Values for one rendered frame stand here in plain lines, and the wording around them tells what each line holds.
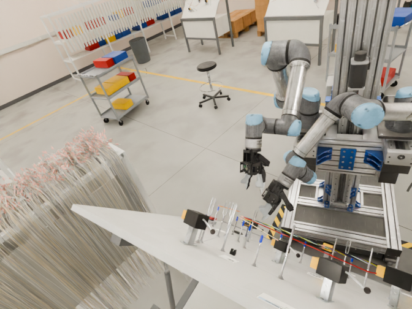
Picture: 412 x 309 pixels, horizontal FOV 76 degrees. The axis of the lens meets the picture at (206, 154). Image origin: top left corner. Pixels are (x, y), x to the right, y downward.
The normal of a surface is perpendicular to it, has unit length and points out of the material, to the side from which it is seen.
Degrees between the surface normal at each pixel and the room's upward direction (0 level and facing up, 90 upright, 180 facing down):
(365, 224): 0
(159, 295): 0
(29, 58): 90
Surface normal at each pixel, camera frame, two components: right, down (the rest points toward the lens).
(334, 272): -0.72, -0.32
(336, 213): -0.21, -0.77
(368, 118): 0.11, 0.56
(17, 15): 0.72, 0.30
